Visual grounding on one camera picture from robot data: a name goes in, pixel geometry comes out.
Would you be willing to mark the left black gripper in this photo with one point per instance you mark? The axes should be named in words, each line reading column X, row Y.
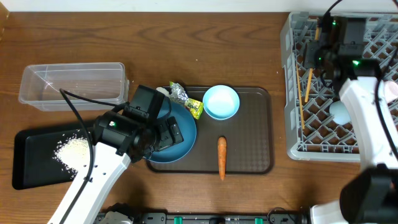
column 171, row 136

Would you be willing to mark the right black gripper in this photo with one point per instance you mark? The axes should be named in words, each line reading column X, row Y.
column 310, row 49

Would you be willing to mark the dark blue bowl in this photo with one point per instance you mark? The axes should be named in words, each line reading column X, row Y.
column 188, row 128

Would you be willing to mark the wooden chopstick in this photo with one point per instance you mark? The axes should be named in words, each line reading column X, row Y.
column 310, row 72
column 300, row 97

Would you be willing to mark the light blue cup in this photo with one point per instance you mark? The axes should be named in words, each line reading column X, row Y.
column 339, row 113

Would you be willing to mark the light blue bowl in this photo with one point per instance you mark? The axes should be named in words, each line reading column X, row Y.
column 221, row 102

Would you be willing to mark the pink cup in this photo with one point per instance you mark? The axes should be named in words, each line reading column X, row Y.
column 390, row 91

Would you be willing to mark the pile of white rice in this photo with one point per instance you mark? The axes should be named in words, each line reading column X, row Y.
column 72, row 154

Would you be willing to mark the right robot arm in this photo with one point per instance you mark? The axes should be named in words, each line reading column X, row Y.
column 371, row 197

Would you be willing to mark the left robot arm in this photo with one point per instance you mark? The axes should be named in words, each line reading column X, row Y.
column 116, row 142

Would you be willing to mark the grey dishwasher rack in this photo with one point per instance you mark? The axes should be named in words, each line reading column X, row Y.
column 323, row 139

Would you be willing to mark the yellow green snack wrapper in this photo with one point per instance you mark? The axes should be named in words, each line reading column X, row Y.
column 195, row 107

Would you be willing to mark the crumpled white tissue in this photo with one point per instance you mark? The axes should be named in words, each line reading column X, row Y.
column 163, row 90

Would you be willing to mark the orange carrot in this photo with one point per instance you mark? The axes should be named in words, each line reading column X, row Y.
column 222, row 149

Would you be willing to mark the brown serving tray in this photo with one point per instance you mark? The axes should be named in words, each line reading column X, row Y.
column 248, row 134

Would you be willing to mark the clear plastic bin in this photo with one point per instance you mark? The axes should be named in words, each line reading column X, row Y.
column 40, row 84

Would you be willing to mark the black tray bin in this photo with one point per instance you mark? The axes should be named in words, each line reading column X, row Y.
column 35, row 163

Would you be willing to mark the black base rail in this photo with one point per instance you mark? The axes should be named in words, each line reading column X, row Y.
column 123, row 213

